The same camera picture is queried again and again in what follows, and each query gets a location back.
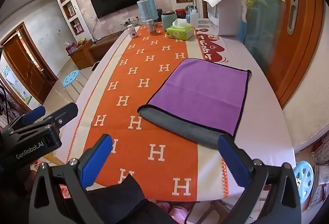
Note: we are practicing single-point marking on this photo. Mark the green tissue box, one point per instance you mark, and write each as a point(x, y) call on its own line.
point(180, 32)

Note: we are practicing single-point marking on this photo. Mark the white printed bags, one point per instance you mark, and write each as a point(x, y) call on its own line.
point(320, 172)

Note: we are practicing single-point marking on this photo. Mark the dark clothing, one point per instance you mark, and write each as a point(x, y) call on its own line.
point(123, 203)

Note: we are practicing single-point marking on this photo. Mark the wooden television cabinet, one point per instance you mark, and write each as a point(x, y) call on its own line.
point(84, 53)

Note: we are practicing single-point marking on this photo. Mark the purple and grey towel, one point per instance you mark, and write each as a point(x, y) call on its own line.
point(203, 85)

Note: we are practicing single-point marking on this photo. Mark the glass door with gold ornament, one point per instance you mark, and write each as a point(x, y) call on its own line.
point(257, 16)

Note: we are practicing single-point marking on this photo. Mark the light blue round stool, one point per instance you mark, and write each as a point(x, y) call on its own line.
point(303, 180)
point(71, 77)

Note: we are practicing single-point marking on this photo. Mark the orange letter-print table runner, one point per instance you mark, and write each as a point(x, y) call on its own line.
point(144, 69)

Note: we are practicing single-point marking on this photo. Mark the white water purifier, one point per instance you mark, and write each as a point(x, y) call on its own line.
point(228, 18)

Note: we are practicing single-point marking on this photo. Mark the blue water bucket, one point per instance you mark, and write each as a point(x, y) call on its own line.
point(147, 9)

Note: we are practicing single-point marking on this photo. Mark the brown wooden door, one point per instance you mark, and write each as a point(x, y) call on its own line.
point(25, 64)

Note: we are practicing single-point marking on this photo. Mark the pink slippers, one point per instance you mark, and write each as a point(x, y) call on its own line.
point(174, 212)

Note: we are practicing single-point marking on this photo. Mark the white tablecloth with red print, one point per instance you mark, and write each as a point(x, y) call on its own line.
point(257, 121)

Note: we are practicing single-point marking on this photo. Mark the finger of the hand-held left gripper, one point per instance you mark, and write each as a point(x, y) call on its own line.
point(64, 111)
point(33, 114)

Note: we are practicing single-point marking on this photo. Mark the teal lidded jar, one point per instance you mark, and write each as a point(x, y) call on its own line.
point(169, 20)

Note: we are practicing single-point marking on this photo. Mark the white pill bottle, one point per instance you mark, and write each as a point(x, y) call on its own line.
point(132, 31)

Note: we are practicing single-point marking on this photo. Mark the colourful wall poster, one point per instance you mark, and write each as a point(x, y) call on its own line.
point(15, 85)

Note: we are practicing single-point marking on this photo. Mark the white plastic bottle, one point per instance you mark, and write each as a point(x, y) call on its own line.
point(192, 17)

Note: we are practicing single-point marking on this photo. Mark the wooden sliding door frame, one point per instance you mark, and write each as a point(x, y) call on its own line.
point(303, 21)

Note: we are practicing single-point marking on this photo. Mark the red lidded container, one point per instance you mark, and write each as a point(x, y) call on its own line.
point(180, 13)

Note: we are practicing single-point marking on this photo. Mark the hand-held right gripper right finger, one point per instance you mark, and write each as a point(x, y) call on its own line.
point(231, 162)

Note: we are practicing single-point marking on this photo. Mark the pink package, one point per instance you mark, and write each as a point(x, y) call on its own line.
point(72, 48)

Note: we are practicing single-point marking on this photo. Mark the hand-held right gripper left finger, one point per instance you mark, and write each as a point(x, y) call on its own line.
point(96, 162)

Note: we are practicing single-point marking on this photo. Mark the glass cup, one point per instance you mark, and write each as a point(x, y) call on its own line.
point(151, 28)

